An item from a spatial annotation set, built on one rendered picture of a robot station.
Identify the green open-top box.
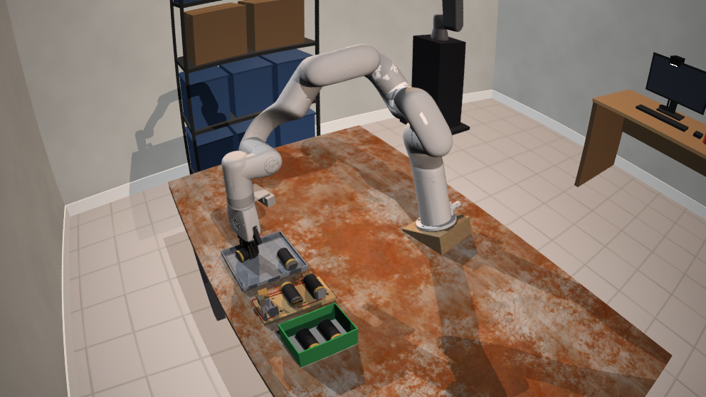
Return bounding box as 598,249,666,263
278,302,358,368

